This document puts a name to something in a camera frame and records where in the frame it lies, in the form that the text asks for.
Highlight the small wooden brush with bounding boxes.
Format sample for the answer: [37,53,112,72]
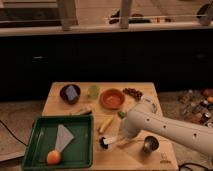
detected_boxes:
[70,107,92,116]

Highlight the green translucent cup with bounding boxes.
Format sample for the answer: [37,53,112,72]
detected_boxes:
[88,85,100,100]

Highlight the black floor cable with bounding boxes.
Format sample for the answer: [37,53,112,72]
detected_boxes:
[0,119,28,147]

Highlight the blue sponge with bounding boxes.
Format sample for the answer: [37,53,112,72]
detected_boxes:
[65,85,78,101]

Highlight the grey cloth piece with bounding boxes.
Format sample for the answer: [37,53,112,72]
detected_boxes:
[55,124,74,152]

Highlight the dark metal cup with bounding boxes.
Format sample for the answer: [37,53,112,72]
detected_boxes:
[143,136,159,153]

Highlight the green pea pod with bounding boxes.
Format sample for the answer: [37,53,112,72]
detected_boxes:
[117,111,126,119]

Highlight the orange plastic bowl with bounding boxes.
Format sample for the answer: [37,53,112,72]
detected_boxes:
[100,89,125,110]

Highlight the white handled black brush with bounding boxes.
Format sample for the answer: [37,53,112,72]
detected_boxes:
[99,136,122,150]

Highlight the green plastic tray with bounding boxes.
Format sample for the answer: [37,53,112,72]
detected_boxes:
[22,115,93,171]

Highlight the orange peach fruit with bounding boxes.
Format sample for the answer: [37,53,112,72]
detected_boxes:
[46,150,61,165]

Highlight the bottles and jars pile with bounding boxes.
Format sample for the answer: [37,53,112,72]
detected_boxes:
[178,89,213,128]

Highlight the dark brown bowl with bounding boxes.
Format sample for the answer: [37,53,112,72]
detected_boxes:
[60,84,81,105]

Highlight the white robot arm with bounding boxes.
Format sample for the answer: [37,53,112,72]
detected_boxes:
[120,97,213,157]

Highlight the brown grape bunch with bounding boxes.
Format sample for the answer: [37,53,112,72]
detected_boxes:
[123,88,143,101]

